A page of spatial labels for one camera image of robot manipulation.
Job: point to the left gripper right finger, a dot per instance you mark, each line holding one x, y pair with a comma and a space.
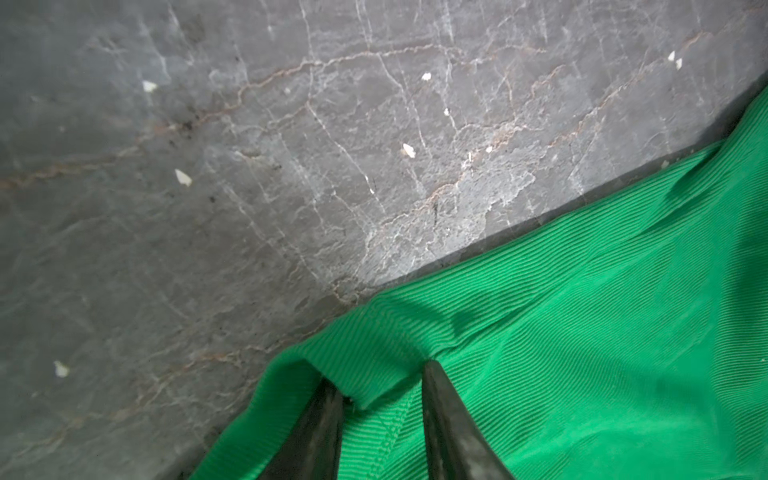
455, 447

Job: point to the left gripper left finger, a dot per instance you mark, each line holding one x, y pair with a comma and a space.
312, 450

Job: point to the green tank top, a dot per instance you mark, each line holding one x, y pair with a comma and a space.
624, 340

